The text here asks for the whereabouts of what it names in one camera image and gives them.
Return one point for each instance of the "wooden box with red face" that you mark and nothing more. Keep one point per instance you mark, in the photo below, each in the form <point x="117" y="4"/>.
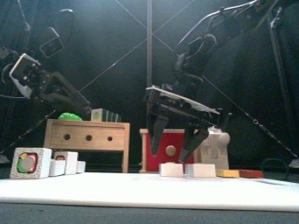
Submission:
<point x="172" y="148"/>

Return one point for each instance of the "speckled white sushi roll toy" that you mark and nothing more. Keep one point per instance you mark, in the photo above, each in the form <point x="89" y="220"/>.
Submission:
<point x="70" y="162"/>
<point x="30" y="163"/>

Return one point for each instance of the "yellow toy block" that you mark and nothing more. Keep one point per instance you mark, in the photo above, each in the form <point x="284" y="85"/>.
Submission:
<point x="228" y="173"/>

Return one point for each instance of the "black frame post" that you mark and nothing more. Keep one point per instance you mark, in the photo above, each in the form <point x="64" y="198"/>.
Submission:
<point x="281" y="73"/>

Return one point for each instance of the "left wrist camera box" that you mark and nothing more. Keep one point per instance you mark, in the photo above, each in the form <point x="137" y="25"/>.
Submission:
<point x="51" y="46"/>

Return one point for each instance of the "white toy rice block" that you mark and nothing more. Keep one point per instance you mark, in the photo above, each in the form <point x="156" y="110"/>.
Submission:
<point x="57" y="168"/>
<point x="172" y="169"/>
<point x="81" y="166"/>
<point x="201" y="170"/>

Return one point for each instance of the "small black round cup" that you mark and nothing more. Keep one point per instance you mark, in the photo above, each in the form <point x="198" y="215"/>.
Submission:
<point x="274" y="163"/>

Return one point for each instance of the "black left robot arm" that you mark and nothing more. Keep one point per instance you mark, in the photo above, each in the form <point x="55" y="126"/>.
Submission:
<point x="23" y="32"/>

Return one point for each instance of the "dark striped sushi roll toy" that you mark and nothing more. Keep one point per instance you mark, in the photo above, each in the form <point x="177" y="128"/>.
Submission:
<point x="104" y="115"/>

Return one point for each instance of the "red toy block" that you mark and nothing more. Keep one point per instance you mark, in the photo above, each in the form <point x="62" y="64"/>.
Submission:
<point x="252" y="173"/>

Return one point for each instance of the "metal frame pole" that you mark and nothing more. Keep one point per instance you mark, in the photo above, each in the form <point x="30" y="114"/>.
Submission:
<point x="149" y="43"/>

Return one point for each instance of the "small wooden toy shelf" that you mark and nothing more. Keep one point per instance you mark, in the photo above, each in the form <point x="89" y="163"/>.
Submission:
<point x="88" y="137"/>

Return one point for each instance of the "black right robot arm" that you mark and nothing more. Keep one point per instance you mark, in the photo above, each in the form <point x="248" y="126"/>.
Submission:
<point x="218" y="38"/>

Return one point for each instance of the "green toy vegetable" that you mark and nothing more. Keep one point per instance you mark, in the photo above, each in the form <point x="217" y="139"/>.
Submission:
<point x="70" y="117"/>

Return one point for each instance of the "white cutting board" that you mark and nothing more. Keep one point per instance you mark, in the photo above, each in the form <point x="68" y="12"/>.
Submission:
<point x="156" y="189"/>

